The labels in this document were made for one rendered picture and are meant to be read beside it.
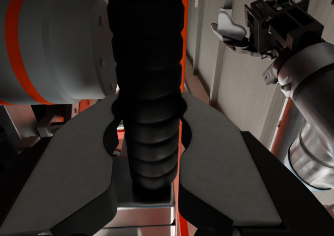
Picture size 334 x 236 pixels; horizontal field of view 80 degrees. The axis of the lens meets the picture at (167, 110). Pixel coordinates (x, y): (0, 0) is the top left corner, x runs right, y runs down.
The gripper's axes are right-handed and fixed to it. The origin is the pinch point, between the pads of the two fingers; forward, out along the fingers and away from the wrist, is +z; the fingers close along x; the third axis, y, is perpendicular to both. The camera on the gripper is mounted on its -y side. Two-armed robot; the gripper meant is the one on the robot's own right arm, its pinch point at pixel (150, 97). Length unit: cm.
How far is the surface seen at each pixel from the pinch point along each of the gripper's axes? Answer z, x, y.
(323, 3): 414, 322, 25
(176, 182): 55, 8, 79
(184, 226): 128, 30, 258
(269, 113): 432, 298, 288
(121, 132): 304, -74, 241
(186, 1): 55, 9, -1
